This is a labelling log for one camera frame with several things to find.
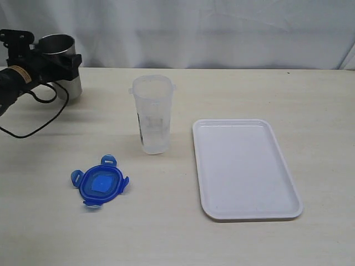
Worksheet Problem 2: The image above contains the white plastic tray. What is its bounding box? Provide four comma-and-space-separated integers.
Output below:
192, 119, 303, 221

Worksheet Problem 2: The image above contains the stainless steel cup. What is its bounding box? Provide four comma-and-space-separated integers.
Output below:
35, 34, 83, 101

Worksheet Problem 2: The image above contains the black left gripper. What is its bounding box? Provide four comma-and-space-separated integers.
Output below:
1, 29, 82, 82

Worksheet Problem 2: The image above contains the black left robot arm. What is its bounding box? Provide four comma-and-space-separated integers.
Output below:
1, 29, 83, 114

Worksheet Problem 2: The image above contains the blue container lid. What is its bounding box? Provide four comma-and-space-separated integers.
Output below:
70, 155, 130, 209

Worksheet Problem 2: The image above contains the clear plastic container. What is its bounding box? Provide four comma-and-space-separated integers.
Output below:
129, 75, 176, 155

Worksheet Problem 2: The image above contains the white backdrop curtain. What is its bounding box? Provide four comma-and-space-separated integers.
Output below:
1, 0, 354, 70

